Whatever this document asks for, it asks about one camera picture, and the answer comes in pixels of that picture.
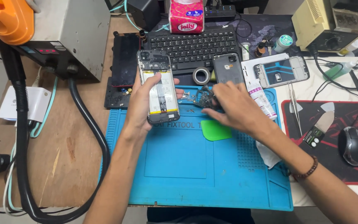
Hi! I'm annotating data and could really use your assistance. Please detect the person's right hand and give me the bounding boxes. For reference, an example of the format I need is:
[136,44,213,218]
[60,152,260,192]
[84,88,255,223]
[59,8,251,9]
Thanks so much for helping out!
[201,82,279,140]

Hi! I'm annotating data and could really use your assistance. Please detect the person's left hand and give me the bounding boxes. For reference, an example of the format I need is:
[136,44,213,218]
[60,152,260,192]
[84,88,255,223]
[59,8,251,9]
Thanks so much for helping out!
[121,72,185,139]

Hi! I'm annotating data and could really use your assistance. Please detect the dark phone circuit board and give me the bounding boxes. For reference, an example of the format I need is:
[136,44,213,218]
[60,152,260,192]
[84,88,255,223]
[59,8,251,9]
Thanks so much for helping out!
[186,86,224,110]

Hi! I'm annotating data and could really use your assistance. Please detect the smartphone with battery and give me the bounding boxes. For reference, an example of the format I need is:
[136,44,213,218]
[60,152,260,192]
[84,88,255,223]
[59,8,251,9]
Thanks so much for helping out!
[137,49,181,125]

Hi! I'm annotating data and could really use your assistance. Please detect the green plastic pry card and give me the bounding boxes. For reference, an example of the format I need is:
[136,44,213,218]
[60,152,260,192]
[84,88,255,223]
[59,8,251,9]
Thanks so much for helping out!
[200,120,232,142]

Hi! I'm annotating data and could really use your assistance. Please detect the grey tape roll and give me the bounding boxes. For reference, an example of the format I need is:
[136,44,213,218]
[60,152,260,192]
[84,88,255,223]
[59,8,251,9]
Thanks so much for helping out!
[192,66,211,86]

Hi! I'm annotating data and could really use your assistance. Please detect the grey phone back cover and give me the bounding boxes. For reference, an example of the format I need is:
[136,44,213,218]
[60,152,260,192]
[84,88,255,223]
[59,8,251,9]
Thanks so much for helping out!
[212,53,246,85]

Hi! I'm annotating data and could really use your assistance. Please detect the white glue tube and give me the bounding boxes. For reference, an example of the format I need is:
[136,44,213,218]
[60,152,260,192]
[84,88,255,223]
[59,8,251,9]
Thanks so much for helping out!
[247,79,278,121]

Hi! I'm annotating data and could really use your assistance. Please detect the white phone back cover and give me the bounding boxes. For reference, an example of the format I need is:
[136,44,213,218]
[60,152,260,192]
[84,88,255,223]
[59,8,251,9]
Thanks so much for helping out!
[241,52,291,86]

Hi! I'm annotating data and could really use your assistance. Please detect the crumpled white tissue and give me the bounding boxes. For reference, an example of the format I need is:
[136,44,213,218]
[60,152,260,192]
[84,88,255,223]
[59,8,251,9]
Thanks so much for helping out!
[255,139,283,170]

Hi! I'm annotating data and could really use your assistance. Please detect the blue silicone repair mat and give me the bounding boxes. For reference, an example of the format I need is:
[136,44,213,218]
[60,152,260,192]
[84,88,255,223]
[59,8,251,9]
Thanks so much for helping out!
[100,85,294,212]

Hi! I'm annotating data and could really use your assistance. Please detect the small white tube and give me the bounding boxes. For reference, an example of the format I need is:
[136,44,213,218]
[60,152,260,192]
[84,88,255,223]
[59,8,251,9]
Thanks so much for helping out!
[241,42,250,61]

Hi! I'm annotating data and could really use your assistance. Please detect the black computer keyboard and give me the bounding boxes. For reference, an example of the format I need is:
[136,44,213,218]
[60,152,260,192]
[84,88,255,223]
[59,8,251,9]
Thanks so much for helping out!
[147,26,240,74]

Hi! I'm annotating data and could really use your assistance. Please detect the metal tweezers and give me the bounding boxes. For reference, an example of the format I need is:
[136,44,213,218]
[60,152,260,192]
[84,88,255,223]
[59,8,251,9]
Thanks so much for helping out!
[287,80,303,137]

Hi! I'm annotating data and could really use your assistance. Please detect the white triangular pick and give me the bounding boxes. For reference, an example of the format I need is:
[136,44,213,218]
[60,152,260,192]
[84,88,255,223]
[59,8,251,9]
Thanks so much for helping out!
[289,102,303,114]
[320,102,335,113]

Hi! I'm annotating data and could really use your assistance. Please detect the small jar with green lid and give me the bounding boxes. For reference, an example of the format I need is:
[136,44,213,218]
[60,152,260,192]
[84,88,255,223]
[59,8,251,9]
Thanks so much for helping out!
[273,34,294,54]

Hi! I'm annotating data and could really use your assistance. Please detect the black usb hub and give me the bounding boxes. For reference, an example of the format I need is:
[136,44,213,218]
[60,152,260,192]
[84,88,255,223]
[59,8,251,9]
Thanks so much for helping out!
[203,3,237,22]

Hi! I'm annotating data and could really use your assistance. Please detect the pry tool with black label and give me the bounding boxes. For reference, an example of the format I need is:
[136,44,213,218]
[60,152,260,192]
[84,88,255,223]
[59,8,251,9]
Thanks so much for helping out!
[302,110,336,149]

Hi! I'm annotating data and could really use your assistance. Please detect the pink tissue pack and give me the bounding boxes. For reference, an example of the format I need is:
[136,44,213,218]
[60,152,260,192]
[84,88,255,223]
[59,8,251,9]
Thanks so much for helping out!
[168,0,205,34]

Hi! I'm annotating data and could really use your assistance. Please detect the black fixture plate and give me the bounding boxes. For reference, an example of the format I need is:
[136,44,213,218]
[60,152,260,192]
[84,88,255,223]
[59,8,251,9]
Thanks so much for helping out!
[104,76,133,110]

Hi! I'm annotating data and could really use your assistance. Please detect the person's dark clothing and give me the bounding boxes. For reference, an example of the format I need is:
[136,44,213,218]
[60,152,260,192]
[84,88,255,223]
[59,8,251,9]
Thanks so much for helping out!
[147,207,256,224]

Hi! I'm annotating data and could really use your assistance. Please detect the black phone with red edge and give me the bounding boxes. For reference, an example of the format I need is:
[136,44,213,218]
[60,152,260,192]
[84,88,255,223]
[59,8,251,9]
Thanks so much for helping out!
[111,32,141,88]

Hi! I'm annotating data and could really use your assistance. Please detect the black red mouse pad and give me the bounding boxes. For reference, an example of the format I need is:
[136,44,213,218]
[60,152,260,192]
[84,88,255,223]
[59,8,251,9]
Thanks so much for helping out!
[281,100,358,186]

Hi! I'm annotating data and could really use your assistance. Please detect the black speaker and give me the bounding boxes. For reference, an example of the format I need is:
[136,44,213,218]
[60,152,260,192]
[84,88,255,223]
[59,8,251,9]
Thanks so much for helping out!
[126,0,163,32]

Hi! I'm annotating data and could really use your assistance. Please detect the green liquid bottle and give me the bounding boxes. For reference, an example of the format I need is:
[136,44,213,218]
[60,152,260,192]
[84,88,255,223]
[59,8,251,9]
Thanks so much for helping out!
[323,60,358,81]

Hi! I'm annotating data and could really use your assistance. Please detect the beige soldering station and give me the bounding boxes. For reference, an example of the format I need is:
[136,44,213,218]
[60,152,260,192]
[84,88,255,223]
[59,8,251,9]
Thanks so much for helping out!
[291,0,358,53]

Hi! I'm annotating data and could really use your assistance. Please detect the black silver computer mouse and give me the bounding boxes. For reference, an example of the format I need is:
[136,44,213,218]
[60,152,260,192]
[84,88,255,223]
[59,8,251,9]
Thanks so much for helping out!
[338,126,358,167]

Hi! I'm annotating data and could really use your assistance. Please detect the grey hot air station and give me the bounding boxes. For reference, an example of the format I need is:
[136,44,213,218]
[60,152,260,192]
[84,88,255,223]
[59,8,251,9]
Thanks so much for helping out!
[10,0,111,83]

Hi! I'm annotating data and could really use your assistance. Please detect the white cardboard box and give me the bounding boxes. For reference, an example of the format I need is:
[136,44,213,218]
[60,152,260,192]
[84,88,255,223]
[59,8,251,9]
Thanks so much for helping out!
[0,86,52,123]

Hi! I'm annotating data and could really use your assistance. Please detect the orange plastic housing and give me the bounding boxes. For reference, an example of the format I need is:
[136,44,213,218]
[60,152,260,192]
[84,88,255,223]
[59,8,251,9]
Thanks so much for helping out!
[0,0,35,46]

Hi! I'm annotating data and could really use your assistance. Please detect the phone middle frame blue inside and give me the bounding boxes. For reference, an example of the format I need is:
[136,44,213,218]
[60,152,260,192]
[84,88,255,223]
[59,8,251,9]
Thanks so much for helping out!
[254,56,310,89]

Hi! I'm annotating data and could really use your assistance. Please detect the brown bead bracelet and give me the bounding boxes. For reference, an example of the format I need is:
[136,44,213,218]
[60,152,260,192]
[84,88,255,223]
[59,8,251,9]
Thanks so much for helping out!
[291,155,319,181]

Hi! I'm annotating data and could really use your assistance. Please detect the black soldering station cable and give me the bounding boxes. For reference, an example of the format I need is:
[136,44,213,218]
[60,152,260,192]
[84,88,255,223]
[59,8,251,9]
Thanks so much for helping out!
[310,44,358,103]

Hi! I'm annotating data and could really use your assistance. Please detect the teal cable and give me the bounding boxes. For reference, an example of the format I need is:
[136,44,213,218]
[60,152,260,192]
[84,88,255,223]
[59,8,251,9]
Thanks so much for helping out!
[29,76,59,138]

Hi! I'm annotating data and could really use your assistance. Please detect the black hot air hose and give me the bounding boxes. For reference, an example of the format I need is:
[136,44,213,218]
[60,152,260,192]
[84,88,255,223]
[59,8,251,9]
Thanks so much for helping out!
[0,39,111,224]

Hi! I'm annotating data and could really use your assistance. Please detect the white cable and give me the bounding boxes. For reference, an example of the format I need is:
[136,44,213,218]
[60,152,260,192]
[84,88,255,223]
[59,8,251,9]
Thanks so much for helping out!
[2,145,22,217]

